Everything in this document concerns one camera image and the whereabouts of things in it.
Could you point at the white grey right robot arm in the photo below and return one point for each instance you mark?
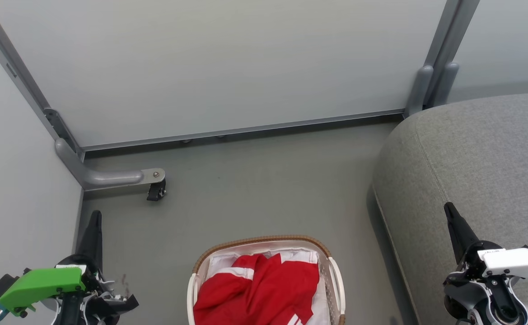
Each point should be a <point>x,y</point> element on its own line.
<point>476,293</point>

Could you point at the white basket liner cloth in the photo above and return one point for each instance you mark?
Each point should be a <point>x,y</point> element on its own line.
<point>221,259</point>

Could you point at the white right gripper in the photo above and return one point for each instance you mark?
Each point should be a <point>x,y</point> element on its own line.
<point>516,262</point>

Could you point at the black caster wheel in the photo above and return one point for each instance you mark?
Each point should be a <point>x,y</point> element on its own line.
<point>156,192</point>

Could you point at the red shorts with white trim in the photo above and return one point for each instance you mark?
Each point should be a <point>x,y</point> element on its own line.
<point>264,289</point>

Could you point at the grey metal partition post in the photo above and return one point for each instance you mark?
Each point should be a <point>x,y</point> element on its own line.
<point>431,54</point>
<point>15,70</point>
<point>453,54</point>

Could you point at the grey fabric sofa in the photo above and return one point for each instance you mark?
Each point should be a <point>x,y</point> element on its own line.
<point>480,158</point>

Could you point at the grey partition foot tube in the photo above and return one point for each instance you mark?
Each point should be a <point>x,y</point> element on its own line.
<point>105,177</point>

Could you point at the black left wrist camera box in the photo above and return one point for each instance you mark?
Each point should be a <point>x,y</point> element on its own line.
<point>2,284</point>

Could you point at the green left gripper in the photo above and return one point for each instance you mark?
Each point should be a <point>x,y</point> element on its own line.
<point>42,284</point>

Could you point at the white laundry basket brown rim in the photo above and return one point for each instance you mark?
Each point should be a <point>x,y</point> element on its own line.
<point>264,238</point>

